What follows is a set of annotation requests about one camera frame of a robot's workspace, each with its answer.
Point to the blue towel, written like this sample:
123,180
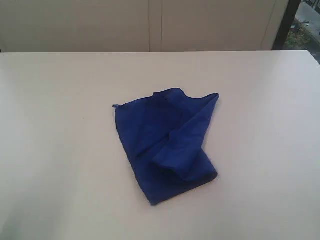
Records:
162,136

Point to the beige wall panel board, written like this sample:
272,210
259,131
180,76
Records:
139,25

